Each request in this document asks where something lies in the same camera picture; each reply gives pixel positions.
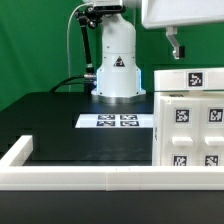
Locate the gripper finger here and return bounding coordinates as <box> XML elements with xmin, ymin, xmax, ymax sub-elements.
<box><xmin>166</xmin><ymin>26</ymin><xmax>185</xmax><ymax>60</ymax></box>

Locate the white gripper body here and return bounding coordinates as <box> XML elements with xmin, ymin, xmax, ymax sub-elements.
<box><xmin>141</xmin><ymin>0</ymin><xmax>224</xmax><ymax>29</ymax></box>

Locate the small white block with tag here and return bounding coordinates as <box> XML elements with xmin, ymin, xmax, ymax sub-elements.
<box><xmin>154</xmin><ymin>68</ymin><xmax>224</xmax><ymax>91</ymax></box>

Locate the white cabinet body box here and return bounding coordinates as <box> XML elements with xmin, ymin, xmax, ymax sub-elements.
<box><xmin>152</xmin><ymin>91</ymin><xmax>224</xmax><ymax>166</ymax></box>

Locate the white cabinet door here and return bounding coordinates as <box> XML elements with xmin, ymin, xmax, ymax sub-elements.
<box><xmin>161</xmin><ymin>98</ymin><xmax>200</xmax><ymax>166</ymax></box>
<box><xmin>200</xmin><ymin>98</ymin><xmax>224</xmax><ymax>166</ymax></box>

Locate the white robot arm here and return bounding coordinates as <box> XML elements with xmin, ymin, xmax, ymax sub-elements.
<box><xmin>83</xmin><ymin>0</ymin><xmax>224</xmax><ymax>103</ymax></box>

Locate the white flat top panel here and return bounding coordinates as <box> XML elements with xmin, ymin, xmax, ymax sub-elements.
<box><xmin>75</xmin><ymin>114</ymin><xmax>153</xmax><ymax>128</ymax></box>

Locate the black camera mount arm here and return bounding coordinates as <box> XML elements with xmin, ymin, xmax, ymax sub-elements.
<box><xmin>74</xmin><ymin>4</ymin><xmax>127</xmax><ymax>94</ymax></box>

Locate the white cable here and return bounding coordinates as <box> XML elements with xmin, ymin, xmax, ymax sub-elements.
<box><xmin>66</xmin><ymin>3</ymin><xmax>88</xmax><ymax>94</ymax></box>

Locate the black cable bundle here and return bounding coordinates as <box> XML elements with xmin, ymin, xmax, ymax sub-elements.
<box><xmin>49</xmin><ymin>75</ymin><xmax>98</xmax><ymax>94</ymax></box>

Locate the white U-shaped boundary frame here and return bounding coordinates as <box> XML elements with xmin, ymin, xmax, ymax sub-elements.
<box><xmin>0</xmin><ymin>135</ymin><xmax>224</xmax><ymax>191</ymax></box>

